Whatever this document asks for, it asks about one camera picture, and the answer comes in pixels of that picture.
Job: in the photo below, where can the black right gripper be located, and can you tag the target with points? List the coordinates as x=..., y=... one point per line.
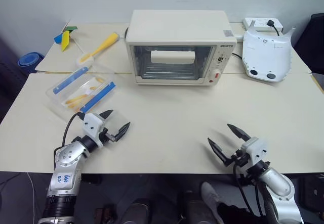
x=238, y=157

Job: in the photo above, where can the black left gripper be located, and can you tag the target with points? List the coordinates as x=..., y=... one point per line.
x=105, y=134

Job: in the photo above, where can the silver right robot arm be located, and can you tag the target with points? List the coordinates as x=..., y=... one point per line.
x=278, y=186

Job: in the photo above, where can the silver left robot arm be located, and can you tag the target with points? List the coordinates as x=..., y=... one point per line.
x=64, y=158

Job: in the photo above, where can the cream toaster oven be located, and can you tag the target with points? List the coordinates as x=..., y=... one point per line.
x=177, y=29

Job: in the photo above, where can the long yellow bread stick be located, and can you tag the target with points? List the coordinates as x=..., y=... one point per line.
x=76, y=99

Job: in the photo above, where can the short yellow bread piece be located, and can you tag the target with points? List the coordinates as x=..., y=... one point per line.
x=99, y=79

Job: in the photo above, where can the clear container with blue clips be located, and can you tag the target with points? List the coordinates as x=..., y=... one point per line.
x=76, y=87

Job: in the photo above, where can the white shoe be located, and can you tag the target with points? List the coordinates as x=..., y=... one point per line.
x=211, y=198

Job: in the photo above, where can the dark rounded shape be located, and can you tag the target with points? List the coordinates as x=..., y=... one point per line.
x=138, y=212
x=196, y=208

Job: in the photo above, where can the white robot shell cover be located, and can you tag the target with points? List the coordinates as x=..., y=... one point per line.
x=267, y=54

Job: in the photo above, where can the yellow plastic piece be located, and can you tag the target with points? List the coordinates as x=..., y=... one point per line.
x=65, y=40

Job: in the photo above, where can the blue plastic piece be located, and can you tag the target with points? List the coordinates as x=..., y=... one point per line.
x=58, y=39

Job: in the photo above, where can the green plastic piece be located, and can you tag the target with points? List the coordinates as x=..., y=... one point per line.
x=71, y=28

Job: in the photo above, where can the white power strip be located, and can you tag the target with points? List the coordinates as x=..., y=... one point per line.
x=260, y=24

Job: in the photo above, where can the black chair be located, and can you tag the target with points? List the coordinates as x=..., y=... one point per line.
x=312, y=39

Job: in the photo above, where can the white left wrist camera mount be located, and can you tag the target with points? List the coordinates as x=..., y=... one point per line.
x=91, y=125

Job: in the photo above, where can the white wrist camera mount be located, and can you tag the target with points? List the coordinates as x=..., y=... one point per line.
x=255, y=150
x=91, y=125

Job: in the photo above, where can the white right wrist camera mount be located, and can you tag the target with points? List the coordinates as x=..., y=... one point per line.
x=255, y=150

